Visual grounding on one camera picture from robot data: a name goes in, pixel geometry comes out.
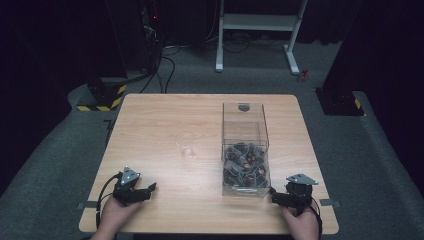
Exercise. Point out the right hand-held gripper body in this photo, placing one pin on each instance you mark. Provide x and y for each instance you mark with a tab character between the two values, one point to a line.
300	190

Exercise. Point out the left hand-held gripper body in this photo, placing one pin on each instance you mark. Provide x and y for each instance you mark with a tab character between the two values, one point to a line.
128	180

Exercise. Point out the dark equipment tower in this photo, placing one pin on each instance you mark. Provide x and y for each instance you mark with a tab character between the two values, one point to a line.
151	33

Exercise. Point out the pile of dark wrapped candies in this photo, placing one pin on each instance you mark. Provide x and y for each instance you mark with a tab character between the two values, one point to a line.
245	165

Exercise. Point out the small red object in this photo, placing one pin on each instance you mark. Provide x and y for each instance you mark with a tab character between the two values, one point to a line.
303	75

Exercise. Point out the white metal stand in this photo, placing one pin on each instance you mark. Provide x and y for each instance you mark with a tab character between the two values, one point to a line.
256	22

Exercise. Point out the grey tape strip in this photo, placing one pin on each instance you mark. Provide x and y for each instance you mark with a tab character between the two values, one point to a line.
330	202
87	205

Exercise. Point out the black yellow striped stand base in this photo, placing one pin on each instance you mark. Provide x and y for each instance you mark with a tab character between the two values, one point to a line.
107	96

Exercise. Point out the person's right hand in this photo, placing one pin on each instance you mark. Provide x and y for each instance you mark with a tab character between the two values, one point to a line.
301	225

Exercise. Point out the person's left hand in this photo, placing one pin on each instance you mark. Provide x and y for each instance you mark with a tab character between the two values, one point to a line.
115	216

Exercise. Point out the clear plastic box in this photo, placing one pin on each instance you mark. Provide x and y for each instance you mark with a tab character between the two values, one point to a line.
245	133

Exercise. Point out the clear plastic cup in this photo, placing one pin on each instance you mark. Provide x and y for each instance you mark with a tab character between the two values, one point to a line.
186	144

